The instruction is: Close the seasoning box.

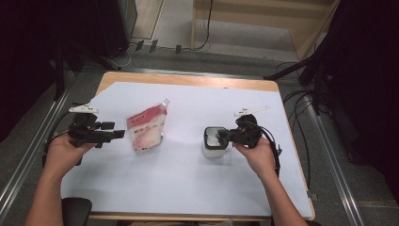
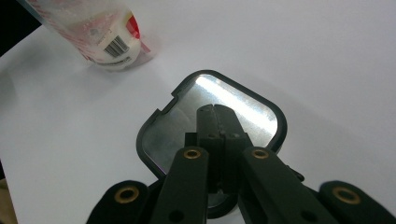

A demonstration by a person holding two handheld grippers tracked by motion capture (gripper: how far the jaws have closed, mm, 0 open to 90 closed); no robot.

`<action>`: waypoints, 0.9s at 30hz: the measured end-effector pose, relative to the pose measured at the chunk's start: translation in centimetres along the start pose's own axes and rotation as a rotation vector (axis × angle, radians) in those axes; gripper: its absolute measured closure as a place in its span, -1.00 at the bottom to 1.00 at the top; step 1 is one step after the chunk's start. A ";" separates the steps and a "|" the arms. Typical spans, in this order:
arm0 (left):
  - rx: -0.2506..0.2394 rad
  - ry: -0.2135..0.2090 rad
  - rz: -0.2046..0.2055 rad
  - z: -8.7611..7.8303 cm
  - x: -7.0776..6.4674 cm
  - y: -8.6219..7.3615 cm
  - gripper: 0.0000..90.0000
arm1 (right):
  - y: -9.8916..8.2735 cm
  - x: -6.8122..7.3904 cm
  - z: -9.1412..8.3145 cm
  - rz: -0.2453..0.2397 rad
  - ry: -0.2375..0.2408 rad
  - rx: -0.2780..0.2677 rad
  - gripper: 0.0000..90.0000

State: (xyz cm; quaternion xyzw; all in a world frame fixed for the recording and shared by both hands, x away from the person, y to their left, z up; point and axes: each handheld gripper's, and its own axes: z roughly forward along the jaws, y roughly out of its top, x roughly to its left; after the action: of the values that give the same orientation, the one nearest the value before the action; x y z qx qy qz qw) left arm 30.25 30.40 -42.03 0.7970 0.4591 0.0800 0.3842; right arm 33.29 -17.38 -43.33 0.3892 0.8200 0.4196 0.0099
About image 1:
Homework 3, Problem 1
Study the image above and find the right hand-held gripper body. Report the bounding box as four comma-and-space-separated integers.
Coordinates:
231, 105, 271, 149

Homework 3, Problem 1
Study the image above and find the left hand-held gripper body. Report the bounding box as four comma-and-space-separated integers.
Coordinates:
67, 104, 110, 149

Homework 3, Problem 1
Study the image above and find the red and white refill pouch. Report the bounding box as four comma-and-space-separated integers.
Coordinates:
125, 98, 171, 153

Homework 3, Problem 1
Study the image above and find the person's right hand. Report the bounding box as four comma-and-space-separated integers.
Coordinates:
232, 136, 278, 182

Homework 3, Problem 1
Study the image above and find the person's left hand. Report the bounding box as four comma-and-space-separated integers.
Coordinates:
43, 134, 97, 181

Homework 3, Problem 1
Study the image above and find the white paper sheet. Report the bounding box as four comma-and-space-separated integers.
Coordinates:
59, 82, 314, 218

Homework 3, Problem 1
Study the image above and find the black stand with pole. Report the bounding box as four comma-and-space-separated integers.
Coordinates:
52, 40, 122, 102

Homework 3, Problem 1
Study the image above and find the wooden table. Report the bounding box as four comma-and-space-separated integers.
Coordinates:
88, 71, 316, 222

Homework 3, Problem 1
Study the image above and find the black stand with legs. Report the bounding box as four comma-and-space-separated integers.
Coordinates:
263, 46, 334, 116

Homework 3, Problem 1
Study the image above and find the dark rounded object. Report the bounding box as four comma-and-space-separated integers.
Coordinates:
61, 197, 93, 226

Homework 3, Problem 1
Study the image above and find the dark cabinet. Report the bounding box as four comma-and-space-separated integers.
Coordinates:
93, 0, 139, 59

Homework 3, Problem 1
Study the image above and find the black curtain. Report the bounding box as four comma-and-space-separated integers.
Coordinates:
325, 0, 399, 205
0, 0, 99, 143

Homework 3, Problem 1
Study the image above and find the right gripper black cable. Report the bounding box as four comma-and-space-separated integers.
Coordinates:
250, 121, 282, 177

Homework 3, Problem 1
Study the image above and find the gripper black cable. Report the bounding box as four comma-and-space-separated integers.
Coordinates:
250, 121, 282, 177
41, 110, 77, 168

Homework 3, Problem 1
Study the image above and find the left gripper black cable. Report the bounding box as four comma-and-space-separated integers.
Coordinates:
41, 110, 77, 168

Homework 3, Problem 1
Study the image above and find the black floor cable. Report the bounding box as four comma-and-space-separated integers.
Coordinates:
276, 60, 315, 191

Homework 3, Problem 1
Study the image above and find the white floor cable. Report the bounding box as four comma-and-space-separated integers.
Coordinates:
115, 43, 134, 69

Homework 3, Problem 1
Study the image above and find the metal floor rail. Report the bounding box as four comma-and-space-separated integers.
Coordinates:
0, 73, 77, 218
308, 96, 367, 226
124, 67, 265, 80

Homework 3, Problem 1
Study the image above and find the light wooden shelf frame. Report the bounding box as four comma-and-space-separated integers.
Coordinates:
191, 0, 342, 61

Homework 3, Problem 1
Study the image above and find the black hanging cable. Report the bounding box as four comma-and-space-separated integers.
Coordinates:
187, 0, 215, 52

